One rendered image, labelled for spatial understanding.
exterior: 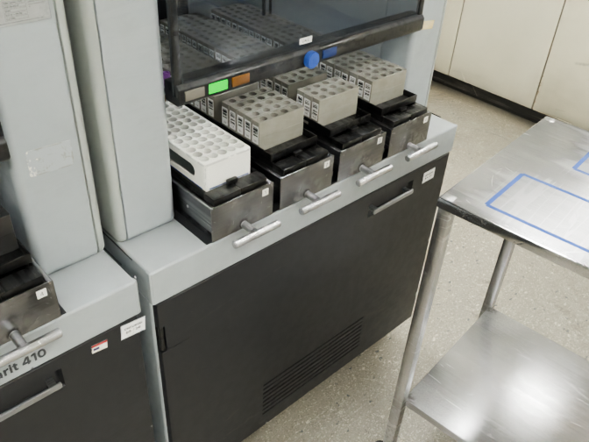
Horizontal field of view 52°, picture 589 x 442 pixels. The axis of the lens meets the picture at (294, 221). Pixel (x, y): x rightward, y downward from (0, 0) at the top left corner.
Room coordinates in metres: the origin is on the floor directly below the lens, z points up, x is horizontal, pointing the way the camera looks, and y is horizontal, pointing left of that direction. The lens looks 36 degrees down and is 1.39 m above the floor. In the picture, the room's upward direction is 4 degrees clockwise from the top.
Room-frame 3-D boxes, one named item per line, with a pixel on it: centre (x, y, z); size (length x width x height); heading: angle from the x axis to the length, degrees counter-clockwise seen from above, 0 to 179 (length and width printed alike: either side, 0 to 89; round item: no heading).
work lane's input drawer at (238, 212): (1.08, 0.31, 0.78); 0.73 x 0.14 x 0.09; 45
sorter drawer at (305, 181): (1.18, 0.21, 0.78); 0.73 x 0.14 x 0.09; 45
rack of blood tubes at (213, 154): (0.98, 0.22, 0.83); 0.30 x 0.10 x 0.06; 45
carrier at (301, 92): (1.16, -0.04, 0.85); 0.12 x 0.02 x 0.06; 134
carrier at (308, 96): (1.14, -0.05, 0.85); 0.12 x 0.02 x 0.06; 134
